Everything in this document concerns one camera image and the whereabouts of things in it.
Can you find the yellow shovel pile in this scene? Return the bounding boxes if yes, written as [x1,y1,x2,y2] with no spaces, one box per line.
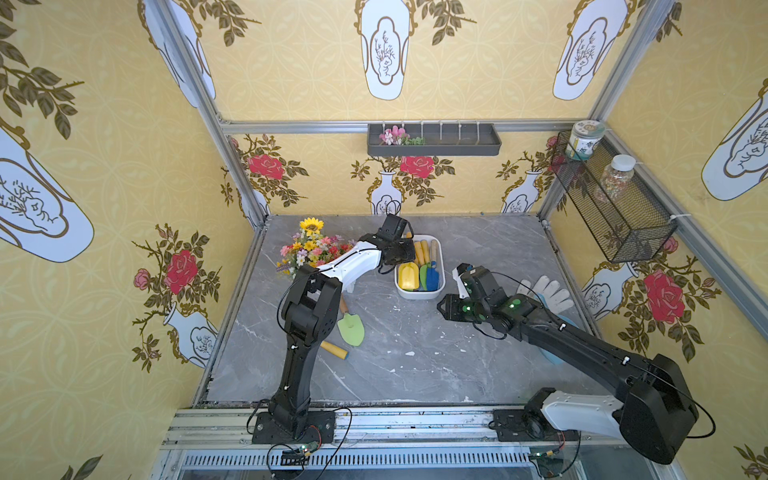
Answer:
[397,262,420,291]

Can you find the blue metal shovel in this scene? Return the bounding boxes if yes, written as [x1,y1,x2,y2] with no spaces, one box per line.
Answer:
[426,240,440,291]

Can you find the yellow handle tool front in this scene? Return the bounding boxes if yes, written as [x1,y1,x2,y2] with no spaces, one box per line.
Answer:
[321,341,349,360]

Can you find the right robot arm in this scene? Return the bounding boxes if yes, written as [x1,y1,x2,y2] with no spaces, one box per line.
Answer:
[437,264,702,465]

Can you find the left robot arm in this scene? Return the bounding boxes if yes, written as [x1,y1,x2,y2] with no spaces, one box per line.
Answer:
[247,214,415,445]

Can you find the white storage box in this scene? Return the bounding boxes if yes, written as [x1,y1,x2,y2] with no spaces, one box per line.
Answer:
[394,234,446,300]

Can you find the small green metal shovel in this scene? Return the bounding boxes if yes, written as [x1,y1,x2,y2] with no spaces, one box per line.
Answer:
[337,297,365,347]

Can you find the white work glove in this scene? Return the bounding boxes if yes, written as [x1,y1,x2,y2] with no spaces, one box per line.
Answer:
[517,275,575,315]

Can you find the artificial flower basket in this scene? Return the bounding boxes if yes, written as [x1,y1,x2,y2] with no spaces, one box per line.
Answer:
[276,217,355,276]

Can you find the light blue dustpan scoop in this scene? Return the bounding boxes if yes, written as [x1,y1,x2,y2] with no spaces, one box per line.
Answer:
[539,315,579,365]

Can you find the pink flowers in tray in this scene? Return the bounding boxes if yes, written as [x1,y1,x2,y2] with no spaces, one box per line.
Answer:
[379,125,425,146]

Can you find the right circuit board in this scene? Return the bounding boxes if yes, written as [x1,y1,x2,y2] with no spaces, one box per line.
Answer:
[528,449,564,479]

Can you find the circuit board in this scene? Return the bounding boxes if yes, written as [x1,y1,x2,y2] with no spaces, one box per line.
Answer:
[528,449,564,479]
[279,441,321,469]

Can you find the clear white-lid jar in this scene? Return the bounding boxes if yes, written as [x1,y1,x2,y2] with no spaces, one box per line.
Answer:
[595,154,636,202]

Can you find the patterned lid jar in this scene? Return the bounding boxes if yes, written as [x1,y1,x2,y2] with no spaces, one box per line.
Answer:
[565,120,606,161]

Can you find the left circuit board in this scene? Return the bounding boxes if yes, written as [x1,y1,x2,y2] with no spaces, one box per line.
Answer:
[279,441,321,469]

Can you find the grey wall shelf tray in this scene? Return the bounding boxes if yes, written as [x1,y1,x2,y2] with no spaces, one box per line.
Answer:
[367,121,502,157]

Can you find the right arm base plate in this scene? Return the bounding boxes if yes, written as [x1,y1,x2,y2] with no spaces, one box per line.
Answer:
[488,409,580,444]

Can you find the black wire basket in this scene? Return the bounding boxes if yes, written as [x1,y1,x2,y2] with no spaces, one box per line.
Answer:
[551,131,677,263]

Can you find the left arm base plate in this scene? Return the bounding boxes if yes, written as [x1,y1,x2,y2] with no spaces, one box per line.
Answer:
[251,410,336,445]

